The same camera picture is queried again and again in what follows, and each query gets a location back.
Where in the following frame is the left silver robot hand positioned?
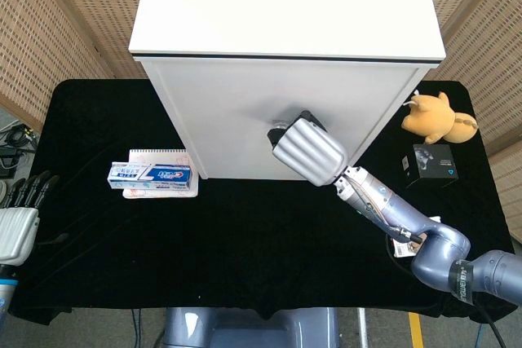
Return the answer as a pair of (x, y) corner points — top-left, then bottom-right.
(0, 170), (71, 267)

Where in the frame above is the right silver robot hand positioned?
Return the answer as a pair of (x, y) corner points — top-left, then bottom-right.
(266, 109), (350, 188)

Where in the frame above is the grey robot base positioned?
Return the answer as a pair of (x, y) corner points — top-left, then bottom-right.
(161, 306), (340, 348)

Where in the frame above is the large white box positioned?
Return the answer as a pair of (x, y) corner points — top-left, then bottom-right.
(128, 0), (447, 182)

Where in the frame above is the black tablecloth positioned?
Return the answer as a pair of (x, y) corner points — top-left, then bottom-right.
(7, 77), (515, 324)

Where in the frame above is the small black box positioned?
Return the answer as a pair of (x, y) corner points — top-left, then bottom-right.
(400, 143), (460, 191)

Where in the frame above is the yellow plush toy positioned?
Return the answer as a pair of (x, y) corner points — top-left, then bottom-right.
(400, 90), (480, 145)

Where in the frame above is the white paper tag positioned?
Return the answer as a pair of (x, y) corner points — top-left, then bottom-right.
(390, 214), (442, 260)

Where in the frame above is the blue white toothpaste box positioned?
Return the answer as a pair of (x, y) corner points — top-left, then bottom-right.
(107, 161), (193, 192)

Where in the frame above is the white spiral notebook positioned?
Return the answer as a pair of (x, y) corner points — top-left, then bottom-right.
(122, 148), (201, 200)

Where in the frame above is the woven folding screen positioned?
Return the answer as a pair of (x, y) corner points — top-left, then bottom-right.
(422, 0), (522, 240)
(0, 0), (153, 131)

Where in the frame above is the floor cable bundle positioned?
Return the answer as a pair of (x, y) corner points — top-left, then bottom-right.
(0, 121), (41, 180)

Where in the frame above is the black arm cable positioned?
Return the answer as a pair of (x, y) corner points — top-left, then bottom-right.
(472, 302), (507, 348)

